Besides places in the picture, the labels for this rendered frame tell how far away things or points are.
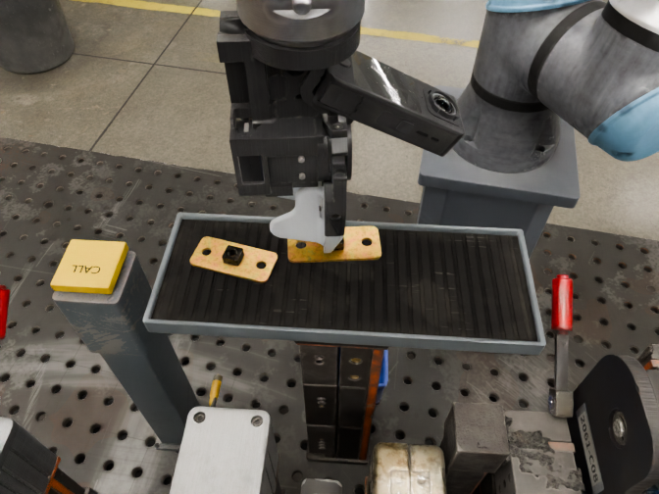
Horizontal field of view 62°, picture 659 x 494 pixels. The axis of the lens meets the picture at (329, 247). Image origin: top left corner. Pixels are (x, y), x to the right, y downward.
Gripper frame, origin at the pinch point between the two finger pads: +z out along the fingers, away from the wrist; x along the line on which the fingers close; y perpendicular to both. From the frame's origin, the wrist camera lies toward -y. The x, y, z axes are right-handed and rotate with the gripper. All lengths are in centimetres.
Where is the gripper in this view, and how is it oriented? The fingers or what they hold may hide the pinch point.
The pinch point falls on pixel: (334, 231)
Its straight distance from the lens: 48.5
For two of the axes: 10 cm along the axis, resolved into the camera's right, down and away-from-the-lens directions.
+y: -10.0, 0.5, -0.4
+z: 0.0, 6.3, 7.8
